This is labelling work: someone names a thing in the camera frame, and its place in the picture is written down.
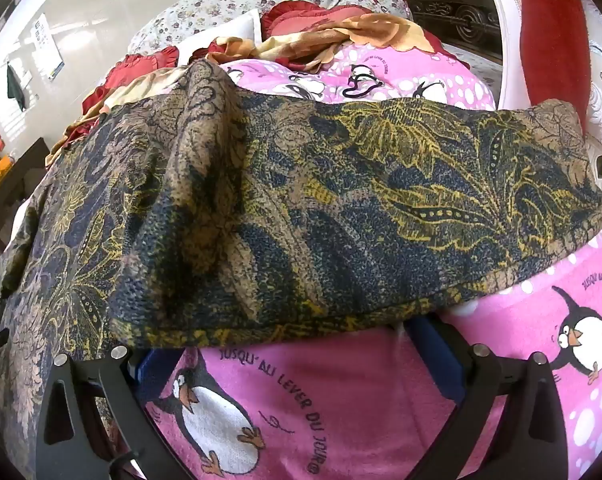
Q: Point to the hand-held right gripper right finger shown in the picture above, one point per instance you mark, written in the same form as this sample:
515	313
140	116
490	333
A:
438	360

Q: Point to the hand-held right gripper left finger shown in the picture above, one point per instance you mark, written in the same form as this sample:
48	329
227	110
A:
148	367

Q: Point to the dark leaf-patterned cloth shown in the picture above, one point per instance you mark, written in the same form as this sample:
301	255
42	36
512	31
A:
281	210

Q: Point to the pink penguin print blanket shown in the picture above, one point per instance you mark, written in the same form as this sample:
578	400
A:
356	400

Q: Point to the dark wooden desk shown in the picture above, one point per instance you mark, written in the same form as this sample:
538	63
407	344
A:
11	200

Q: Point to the dark hanging garment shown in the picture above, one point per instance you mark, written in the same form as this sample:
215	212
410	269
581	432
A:
16	85

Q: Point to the red ruffled pillow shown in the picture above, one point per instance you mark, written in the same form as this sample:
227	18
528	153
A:
306	17
131	72

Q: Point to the red headboard cushion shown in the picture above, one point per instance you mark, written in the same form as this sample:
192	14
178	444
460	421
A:
556	35

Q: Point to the white pillow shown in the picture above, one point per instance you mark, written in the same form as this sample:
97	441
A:
231	27

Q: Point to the dark carved wooden headboard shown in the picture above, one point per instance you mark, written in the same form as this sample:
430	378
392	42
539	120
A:
451	10

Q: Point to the floral print quilt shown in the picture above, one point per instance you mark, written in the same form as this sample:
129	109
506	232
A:
221	0

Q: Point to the wall calendar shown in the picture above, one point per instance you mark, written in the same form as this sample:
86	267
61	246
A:
48	45

